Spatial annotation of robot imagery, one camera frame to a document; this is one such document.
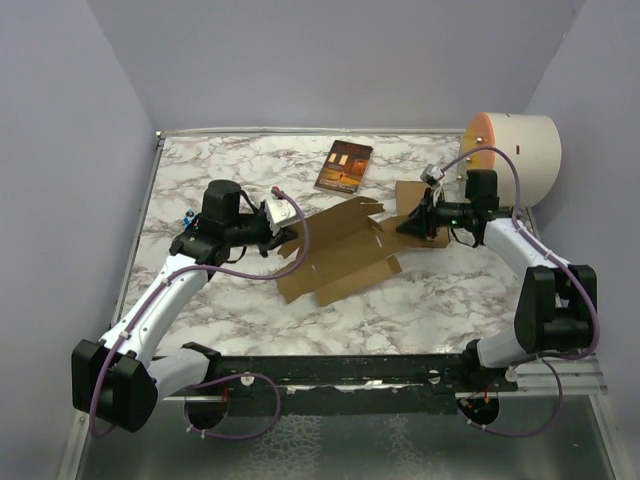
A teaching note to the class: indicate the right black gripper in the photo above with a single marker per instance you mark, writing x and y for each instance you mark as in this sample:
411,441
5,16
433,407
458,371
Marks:
423,219

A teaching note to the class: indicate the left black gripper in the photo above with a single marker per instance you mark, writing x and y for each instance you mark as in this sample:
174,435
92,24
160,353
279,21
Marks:
285,234

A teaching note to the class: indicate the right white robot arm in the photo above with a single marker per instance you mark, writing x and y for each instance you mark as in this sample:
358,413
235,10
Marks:
556,309

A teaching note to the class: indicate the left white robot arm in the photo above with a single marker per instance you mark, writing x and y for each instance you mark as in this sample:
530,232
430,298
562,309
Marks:
160,300

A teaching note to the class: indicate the folded brown cardboard box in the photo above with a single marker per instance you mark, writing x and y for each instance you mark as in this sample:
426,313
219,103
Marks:
409,195

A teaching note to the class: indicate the dark paperback book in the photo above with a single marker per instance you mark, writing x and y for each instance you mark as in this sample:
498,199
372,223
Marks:
344,168

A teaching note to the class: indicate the round pastel drawer cabinet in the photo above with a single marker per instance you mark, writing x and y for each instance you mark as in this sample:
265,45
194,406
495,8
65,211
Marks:
533,144

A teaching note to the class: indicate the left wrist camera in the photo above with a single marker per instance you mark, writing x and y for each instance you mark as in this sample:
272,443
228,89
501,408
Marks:
280,212

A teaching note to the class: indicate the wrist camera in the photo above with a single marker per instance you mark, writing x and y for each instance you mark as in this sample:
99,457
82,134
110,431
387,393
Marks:
432,175
280,212

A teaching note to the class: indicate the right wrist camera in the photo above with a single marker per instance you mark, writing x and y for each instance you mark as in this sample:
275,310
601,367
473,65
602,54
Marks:
432,175

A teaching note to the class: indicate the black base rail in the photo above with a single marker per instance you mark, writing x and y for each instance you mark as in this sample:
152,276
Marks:
300,385

